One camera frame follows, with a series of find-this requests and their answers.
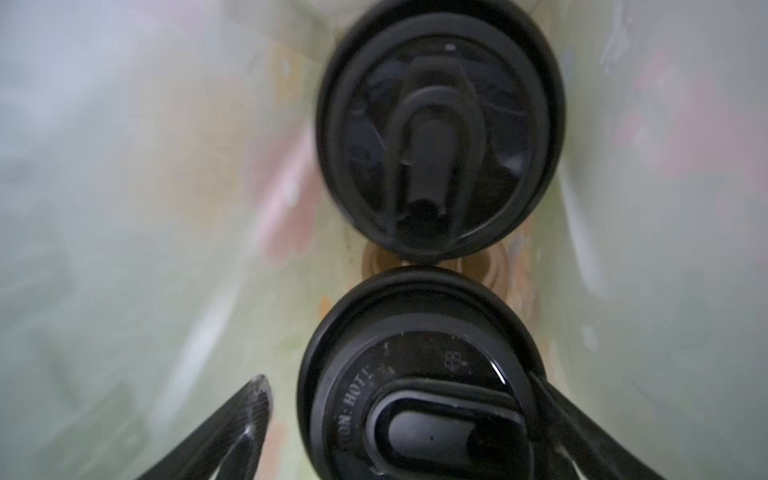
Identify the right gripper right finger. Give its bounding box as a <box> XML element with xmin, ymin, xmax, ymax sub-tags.
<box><xmin>529</xmin><ymin>373</ymin><xmax>662</xmax><ymax>479</ymax></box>

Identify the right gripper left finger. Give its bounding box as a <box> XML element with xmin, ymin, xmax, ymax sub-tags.
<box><xmin>140</xmin><ymin>375</ymin><xmax>272</xmax><ymax>480</ymax></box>

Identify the brown pulp carrier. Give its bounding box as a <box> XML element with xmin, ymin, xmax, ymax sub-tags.
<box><xmin>359</xmin><ymin>239</ymin><xmax>541</xmax><ymax>319</ymax></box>

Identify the white paper takeout bag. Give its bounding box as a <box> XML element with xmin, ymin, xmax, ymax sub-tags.
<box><xmin>1</xmin><ymin>1</ymin><xmax>767</xmax><ymax>479</ymax></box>

